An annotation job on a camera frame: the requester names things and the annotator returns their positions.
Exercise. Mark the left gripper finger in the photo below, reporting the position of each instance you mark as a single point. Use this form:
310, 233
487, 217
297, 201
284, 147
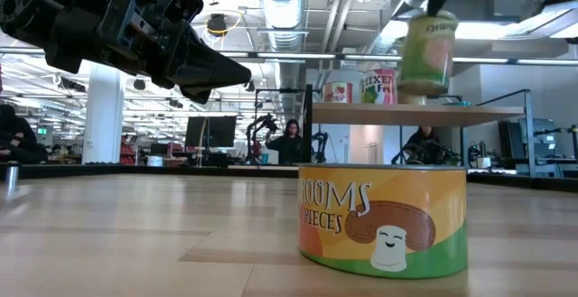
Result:
196, 95
207, 64

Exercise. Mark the tall green organic can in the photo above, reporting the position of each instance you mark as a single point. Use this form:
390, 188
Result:
426, 58

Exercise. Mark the pink mixed fruit can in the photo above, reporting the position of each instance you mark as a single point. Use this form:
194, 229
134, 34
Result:
379, 87

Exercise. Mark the red white tomato can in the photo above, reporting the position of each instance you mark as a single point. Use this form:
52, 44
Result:
338, 93

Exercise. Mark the black background robot arm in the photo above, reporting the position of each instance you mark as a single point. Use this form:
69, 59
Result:
257, 127

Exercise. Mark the wooden shelf board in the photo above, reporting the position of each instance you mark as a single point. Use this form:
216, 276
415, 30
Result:
406, 115

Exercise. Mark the grey shelf support leg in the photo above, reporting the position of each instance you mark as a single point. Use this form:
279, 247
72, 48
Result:
465, 148

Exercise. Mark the black monitor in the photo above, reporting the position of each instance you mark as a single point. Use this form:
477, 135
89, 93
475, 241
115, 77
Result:
212, 132

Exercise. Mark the long ceiling light bar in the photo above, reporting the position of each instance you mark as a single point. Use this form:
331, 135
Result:
293, 55

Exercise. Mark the red storage shelving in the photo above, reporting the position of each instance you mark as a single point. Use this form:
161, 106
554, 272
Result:
127, 150

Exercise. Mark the white building column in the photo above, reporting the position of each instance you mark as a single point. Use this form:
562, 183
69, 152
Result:
103, 121

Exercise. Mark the teal cup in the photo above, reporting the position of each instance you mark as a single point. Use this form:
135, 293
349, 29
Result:
264, 158

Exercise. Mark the person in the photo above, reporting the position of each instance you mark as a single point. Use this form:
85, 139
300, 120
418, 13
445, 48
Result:
289, 145
422, 143
18, 139

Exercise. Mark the green exit sign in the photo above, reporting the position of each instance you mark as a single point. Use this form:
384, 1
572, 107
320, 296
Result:
42, 131

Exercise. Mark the silver metal cylinder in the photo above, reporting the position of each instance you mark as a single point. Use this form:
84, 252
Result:
12, 177

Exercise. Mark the grey background machine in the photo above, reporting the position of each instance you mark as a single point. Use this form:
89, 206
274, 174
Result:
542, 143

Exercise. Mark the orange mushrooms pieces can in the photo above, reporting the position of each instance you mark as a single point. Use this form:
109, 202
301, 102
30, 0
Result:
384, 216

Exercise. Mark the black ceiling camera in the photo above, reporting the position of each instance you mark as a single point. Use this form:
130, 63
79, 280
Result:
217, 24

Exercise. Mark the black background rig frame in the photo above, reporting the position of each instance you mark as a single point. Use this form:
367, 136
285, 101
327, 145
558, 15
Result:
528, 107
289, 90

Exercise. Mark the round silver air duct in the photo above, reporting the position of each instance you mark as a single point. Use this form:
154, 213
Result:
284, 8

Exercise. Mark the black shelf support post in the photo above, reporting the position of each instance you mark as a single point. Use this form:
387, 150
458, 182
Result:
309, 116

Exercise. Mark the black aluminium table frame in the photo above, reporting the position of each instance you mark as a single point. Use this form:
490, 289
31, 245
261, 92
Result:
90, 170

